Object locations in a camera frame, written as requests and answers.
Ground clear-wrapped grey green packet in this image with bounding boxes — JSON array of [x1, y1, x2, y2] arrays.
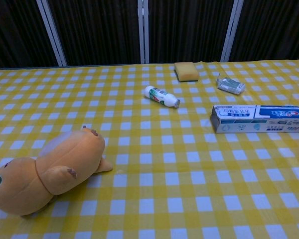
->
[[216, 72, 246, 95]]

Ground orange plush dinosaur toy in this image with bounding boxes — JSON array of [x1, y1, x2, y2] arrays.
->
[[0, 125, 114, 217]]

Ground yellow white checkered tablecloth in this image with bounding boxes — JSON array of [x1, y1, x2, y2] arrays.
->
[[0, 58, 299, 239]]

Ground blue white toothpaste paper box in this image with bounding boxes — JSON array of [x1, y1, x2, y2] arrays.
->
[[210, 104, 299, 134]]

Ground yellow sponge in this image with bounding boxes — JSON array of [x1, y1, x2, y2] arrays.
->
[[174, 62, 199, 83]]

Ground white screen frame post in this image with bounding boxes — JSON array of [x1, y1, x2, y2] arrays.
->
[[138, 0, 150, 64], [220, 0, 244, 63], [36, 0, 68, 67]]

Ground white green-print plastic bottle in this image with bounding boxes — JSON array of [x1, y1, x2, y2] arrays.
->
[[144, 85, 181, 109]]

